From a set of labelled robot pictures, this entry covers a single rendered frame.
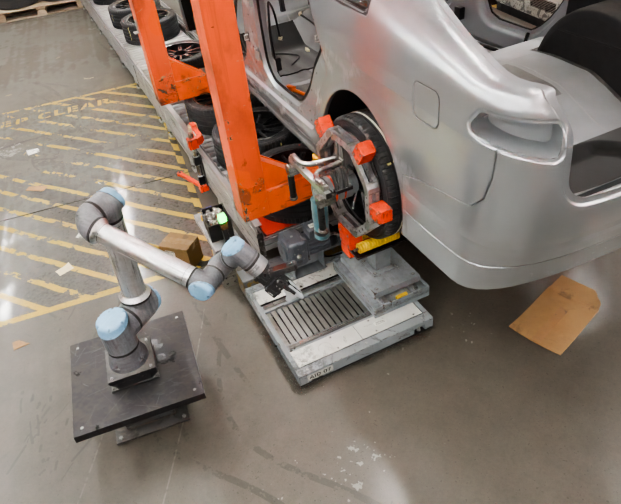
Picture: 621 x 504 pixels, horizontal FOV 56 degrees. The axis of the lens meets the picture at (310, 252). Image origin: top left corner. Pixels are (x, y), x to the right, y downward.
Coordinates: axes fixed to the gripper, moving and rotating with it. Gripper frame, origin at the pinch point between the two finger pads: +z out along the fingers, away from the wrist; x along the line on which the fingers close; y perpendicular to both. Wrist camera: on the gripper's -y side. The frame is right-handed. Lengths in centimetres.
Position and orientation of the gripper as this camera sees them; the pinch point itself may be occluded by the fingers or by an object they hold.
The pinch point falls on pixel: (302, 294)
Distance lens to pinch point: 236.8
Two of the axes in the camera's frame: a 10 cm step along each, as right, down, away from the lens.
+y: -6.8, 6.7, 3.0
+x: 0.4, 4.4, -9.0
